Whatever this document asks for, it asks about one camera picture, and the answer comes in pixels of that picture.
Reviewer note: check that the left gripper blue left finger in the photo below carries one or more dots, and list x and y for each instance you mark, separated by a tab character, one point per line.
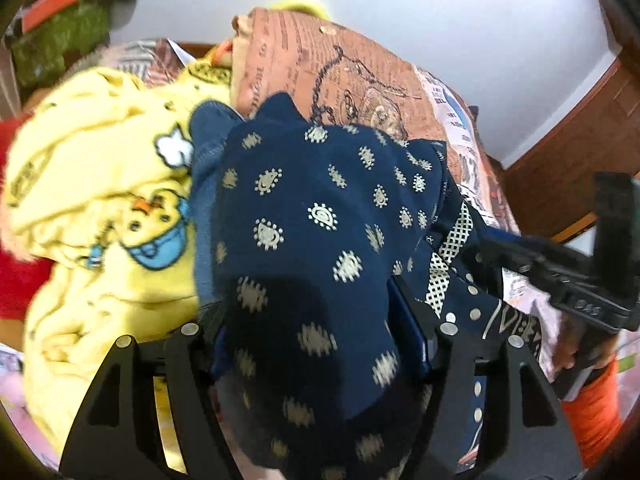
214	326

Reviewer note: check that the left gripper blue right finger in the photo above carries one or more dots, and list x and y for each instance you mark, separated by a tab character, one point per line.
404	329

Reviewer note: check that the navy patterned zip hoodie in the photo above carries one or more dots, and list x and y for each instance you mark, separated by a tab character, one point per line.
309	224

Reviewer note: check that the orange right sleeve forearm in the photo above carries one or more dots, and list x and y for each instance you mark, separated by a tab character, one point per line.
594	416

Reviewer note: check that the person right hand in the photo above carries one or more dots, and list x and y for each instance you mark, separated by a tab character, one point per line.
568	342

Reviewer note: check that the wooden room door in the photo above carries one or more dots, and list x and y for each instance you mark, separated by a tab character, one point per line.
551	188

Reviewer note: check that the yellow cartoon fleece blanket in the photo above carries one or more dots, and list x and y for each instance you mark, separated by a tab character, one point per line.
98	182

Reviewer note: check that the blue denim jacket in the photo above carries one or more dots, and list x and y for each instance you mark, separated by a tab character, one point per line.
209	127

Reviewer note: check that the red plush garment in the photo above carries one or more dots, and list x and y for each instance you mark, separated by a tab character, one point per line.
20	280

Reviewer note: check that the orange printed bed quilt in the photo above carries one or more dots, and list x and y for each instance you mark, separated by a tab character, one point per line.
337	77

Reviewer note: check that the orange box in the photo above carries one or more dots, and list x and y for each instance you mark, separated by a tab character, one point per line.
41	11

